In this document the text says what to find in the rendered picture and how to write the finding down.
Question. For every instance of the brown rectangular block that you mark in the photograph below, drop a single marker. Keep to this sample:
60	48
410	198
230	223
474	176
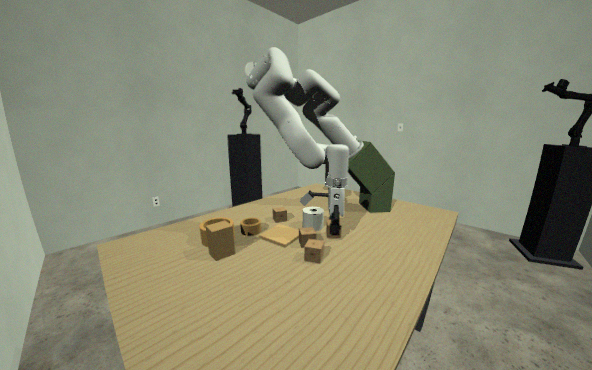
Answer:
220	239

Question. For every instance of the tan wooden ring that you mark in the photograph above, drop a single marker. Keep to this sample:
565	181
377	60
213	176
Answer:
212	221

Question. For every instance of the light tan square board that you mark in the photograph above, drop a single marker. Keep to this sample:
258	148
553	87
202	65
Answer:
280	235

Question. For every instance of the tan hollow ring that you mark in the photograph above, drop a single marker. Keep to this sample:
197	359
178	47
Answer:
252	227

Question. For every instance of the brown cardboard carton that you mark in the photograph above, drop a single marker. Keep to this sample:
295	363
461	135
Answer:
305	234
279	214
312	251
332	235

